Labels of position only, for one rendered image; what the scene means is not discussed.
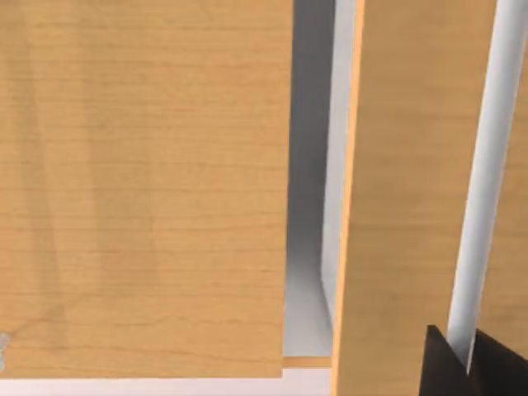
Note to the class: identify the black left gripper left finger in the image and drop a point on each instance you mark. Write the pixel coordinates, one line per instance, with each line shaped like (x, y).
(441, 371)

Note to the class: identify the wooden door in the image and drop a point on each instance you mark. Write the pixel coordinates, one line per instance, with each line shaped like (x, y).
(408, 185)

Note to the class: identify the wooden cupboard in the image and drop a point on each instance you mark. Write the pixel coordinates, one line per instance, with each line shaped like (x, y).
(144, 185)

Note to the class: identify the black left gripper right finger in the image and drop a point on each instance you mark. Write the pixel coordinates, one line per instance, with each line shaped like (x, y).
(501, 371)

